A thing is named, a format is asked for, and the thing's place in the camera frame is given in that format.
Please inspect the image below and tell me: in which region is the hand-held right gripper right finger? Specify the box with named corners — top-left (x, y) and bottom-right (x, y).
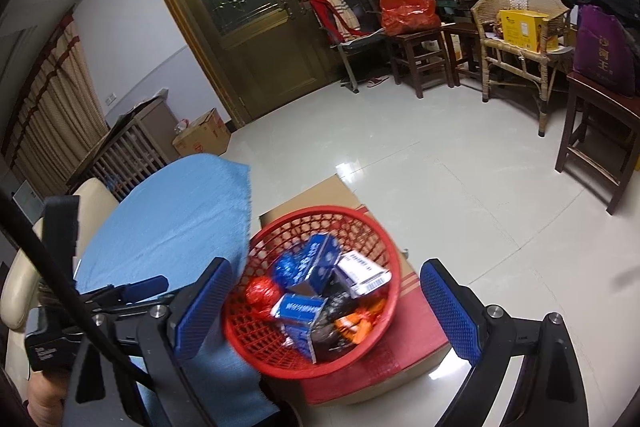
top-left (420, 259), bottom-right (591, 427)

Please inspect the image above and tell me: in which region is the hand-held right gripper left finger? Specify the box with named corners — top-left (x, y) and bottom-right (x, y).
top-left (65, 257), bottom-right (233, 427)

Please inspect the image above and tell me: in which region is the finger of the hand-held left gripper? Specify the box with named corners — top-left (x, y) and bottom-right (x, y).
top-left (75, 276), bottom-right (168, 308)

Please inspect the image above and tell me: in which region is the red plastic mesh basket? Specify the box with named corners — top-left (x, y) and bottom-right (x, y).
top-left (222, 206), bottom-right (401, 379)

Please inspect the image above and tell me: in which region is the blue foil wrapper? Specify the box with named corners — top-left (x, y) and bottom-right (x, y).
top-left (273, 254), bottom-right (302, 289)

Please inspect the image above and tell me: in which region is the white barcode box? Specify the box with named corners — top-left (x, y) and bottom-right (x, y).
top-left (334, 251), bottom-right (392, 299)

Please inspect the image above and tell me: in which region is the orange wrapper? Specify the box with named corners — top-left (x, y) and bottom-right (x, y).
top-left (334, 299), bottom-right (387, 344)

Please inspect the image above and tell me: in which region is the blue carton with white print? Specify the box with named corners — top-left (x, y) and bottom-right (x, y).
top-left (271, 293), bottom-right (329, 364)

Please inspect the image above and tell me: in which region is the black plastic bag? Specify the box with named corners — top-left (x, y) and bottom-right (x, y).
top-left (314, 287), bottom-right (362, 359)

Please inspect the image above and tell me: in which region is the blue toothpaste box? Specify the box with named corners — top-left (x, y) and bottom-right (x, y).
top-left (299, 233), bottom-right (342, 296)

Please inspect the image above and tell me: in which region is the white panel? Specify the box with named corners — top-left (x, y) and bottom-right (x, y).
top-left (11, 183), bottom-right (45, 220)

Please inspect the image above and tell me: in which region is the beige leather chair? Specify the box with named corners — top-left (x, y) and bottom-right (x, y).
top-left (0, 177), bottom-right (118, 333)

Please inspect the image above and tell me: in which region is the cardboard box with red top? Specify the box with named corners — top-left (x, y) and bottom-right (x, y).
top-left (258, 174), bottom-right (451, 407)

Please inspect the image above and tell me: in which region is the blue tablecloth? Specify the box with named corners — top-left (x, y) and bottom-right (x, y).
top-left (75, 154), bottom-right (281, 427)

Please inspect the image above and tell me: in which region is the wooden crib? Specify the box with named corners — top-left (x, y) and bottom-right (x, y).
top-left (80, 97), bottom-right (177, 202)

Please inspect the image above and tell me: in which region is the beige curtain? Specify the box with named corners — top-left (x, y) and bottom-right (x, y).
top-left (0, 14), bottom-right (109, 188)

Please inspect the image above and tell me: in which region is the rattan chair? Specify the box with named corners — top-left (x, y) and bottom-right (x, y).
top-left (471, 0), bottom-right (576, 136)

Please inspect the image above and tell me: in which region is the tall dark wooden stool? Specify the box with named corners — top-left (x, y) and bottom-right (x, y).
top-left (555, 72), bottom-right (640, 216)

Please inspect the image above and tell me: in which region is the wooden glass-panel double door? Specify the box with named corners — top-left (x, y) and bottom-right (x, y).
top-left (139, 0), bottom-right (392, 128)

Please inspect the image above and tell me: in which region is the grey metal chair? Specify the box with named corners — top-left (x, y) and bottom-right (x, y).
top-left (309, 0), bottom-right (397, 94)

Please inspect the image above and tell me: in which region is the yellow box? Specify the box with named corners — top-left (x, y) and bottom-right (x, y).
top-left (499, 9), bottom-right (551, 54)

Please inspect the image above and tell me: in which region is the large red plastic bag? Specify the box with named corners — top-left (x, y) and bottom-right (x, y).
top-left (379, 0), bottom-right (442, 35)

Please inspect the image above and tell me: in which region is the purple bag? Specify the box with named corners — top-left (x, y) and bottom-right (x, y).
top-left (572, 4), bottom-right (640, 96)

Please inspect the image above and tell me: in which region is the dark wooden chair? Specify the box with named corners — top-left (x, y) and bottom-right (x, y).
top-left (357, 0), bottom-right (396, 32)

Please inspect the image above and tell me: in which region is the beige striped garment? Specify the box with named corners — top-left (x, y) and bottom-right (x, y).
top-left (325, 0), bottom-right (362, 32)

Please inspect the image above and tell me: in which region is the red garment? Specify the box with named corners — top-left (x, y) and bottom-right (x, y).
top-left (309, 0), bottom-right (362, 44)

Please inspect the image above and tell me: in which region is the black cable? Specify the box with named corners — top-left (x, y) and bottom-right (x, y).
top-left (0, 187), bottom-right (151, 388)

